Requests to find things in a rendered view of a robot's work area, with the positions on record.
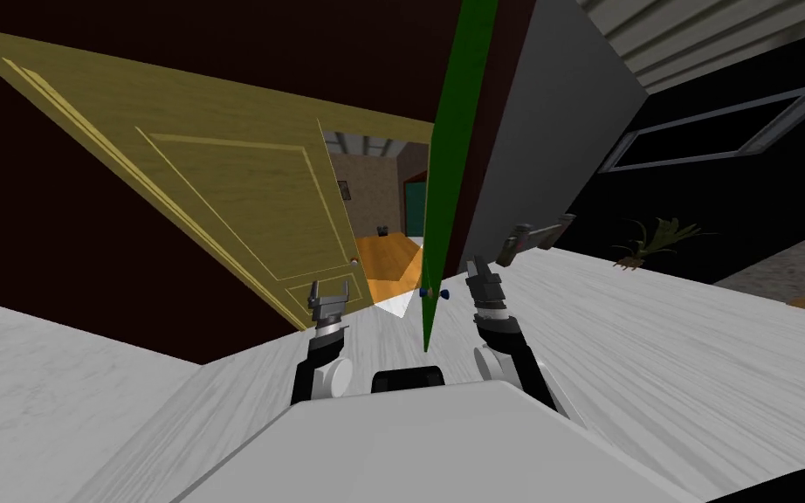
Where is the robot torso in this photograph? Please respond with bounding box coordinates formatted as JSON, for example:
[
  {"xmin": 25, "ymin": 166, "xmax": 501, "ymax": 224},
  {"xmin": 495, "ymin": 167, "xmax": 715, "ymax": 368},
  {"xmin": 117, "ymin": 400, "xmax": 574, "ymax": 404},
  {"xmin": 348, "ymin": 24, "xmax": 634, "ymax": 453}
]
[{"xmin": 170, "ymin": 366, "xmax": 705, "ymax": 503}]

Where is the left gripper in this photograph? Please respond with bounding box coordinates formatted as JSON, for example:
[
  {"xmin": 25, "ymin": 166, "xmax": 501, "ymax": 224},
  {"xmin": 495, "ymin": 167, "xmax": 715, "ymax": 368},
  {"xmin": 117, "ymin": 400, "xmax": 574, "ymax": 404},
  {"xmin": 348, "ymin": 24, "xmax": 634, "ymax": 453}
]
[{"xmin": 307, "ymin": 279, "xmax": 351, "ymax": 329}]

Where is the green potted plant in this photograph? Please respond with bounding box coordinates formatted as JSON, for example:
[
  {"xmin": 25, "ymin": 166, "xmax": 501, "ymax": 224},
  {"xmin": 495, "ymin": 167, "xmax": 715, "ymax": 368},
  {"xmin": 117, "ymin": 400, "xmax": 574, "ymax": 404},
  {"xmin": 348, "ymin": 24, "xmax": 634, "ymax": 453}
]
[{"xmin": 611, "ymin": 216, "xmax": 705, "ymax": 272}]

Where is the grey and brown furniture piece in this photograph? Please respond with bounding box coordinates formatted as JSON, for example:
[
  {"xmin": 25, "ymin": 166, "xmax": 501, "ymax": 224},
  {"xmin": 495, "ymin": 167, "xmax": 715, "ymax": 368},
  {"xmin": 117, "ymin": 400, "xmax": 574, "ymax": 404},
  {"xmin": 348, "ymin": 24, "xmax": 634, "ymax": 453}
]
[{"xmin": 496, "ymin": 212, "xmax": 578, "ymax": 268}]

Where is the yellow wooden door leaf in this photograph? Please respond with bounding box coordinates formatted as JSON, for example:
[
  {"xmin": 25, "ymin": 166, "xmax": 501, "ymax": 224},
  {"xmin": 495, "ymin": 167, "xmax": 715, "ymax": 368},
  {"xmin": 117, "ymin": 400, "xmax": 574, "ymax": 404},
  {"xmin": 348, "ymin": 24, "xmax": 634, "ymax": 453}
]
[{"xmin": 0, "ymin": 23, "xmax": 436, "ymax": 332}]

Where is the green door leaf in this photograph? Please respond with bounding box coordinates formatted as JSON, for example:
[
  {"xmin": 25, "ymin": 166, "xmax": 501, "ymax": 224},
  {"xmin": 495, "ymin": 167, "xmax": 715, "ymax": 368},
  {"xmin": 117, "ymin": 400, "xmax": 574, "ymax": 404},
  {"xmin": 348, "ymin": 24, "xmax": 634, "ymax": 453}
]
[{"xmin": 419, "ymin": 0, "xmax": 501, "ymax": 355}]

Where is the teal door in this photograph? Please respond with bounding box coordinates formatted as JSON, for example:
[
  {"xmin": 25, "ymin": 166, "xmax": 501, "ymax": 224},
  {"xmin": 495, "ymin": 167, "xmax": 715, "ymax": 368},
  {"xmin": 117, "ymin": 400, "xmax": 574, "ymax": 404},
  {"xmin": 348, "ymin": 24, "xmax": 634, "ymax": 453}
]
[{"xmin": 403, "ymin": 179, "xmax": 430, "ymax": 239}]

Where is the grey framed window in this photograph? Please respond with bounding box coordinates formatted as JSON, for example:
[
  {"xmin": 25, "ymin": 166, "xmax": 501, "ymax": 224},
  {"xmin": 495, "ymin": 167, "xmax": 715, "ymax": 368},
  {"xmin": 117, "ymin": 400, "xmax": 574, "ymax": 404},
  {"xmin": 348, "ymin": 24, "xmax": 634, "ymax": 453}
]
[{"xmin": 597, "ymin": 75, "xmax": 805, "ymax": 175}]

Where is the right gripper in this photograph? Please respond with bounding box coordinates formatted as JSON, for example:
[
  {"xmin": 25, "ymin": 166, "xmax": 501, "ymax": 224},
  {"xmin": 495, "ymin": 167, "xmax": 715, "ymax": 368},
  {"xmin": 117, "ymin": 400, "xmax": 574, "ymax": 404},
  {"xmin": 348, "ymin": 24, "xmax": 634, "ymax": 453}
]
[{"xmin": 464, "ymin": 254, "xmax": 510, "ymax": 313}]

